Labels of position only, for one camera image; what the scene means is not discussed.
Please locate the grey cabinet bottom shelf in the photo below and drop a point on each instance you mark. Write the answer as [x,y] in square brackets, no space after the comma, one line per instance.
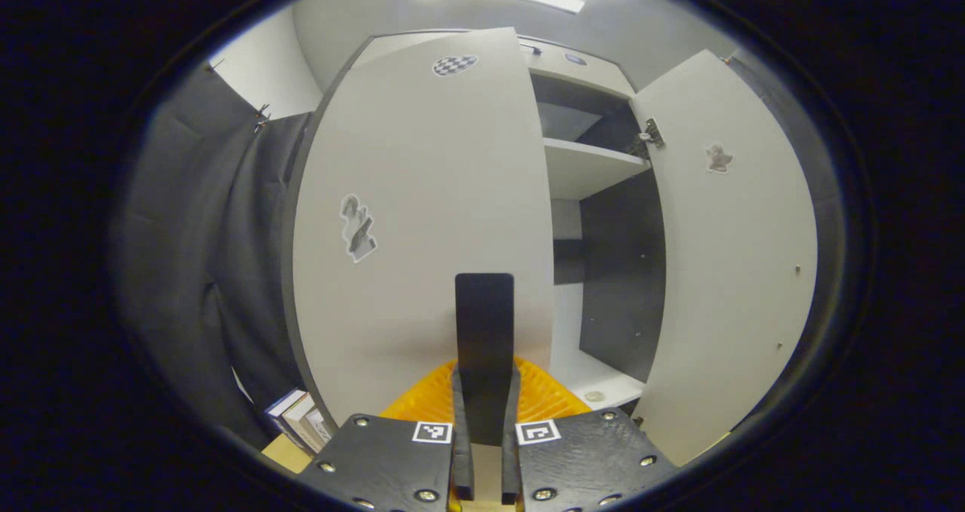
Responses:
[588,372]

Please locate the beige spine book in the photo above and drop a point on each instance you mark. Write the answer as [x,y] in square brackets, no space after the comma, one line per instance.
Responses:
[318,427]

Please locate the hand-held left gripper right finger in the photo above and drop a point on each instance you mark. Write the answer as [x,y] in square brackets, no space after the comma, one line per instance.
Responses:
[588,459]

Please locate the grey cabinet shelf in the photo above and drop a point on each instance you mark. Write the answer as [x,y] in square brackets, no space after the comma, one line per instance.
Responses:
[588,169]
[588,372]

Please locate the grey cabinet door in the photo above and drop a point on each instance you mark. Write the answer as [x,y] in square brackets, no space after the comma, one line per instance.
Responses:
[437,180]
[731,286]

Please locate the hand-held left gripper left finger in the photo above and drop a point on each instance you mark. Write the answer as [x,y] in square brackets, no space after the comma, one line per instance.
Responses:
[392,459]

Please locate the small round coin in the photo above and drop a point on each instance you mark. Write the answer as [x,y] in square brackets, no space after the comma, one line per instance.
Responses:
[595,396]

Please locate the grey double-door shoe cabinet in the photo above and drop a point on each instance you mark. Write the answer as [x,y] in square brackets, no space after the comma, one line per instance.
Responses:
[618,271]

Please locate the metal door hinge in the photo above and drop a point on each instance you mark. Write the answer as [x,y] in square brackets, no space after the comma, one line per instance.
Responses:
[653,133]

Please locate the black backdrop cloth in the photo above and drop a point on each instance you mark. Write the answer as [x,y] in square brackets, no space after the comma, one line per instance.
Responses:
[196,271]

